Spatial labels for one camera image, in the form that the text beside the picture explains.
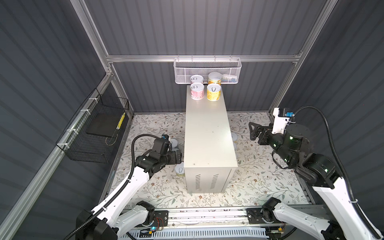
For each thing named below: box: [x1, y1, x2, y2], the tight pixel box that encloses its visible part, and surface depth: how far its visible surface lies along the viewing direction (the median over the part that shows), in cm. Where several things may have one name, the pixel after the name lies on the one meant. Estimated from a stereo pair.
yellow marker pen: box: [116, 112, 126, 130], surface depth 80 cm
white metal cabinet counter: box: [183, 85, 238, 194], surface depth 69 cm
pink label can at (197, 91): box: [190, 82, 205, 101], surface depth 79 cm
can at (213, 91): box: [206, 83, 222, 102], surface depth 79 cm
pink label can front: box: [190, 74, 204, 85], surface depth 84 cm
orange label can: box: [208, 72, 223, 86], surface depth 81 cm
